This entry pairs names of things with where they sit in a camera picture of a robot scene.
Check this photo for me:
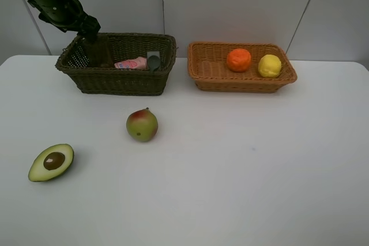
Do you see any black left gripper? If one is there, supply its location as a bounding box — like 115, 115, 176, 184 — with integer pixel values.
28, 0, 101, 43

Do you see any translucent pink plastic cup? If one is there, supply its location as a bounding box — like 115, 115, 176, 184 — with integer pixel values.
84, 35, 114, 69

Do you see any pink bottle with white cap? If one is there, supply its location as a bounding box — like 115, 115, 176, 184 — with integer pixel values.
114, 57, 148, 70

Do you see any dark green pump bottle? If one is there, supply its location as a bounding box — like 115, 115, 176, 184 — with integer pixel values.
146, 51, 161, 72

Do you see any red green mango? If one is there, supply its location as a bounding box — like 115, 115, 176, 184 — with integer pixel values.
126, 108, 159, 142

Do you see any halved avocado with pit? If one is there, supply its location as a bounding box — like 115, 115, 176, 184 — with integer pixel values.
28, 144, 74, 182

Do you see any orange tangerine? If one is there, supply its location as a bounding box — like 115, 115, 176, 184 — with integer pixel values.
226, 48, 251, 73

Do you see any yellow lemon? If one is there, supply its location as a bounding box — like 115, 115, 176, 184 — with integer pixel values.
258, 54, 282, 78

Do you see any dark brown wicker basket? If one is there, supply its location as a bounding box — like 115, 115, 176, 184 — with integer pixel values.
55, 33, 176, 96

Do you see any orange wicker basket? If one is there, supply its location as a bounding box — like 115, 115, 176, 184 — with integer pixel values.
187, 41, 298, 93

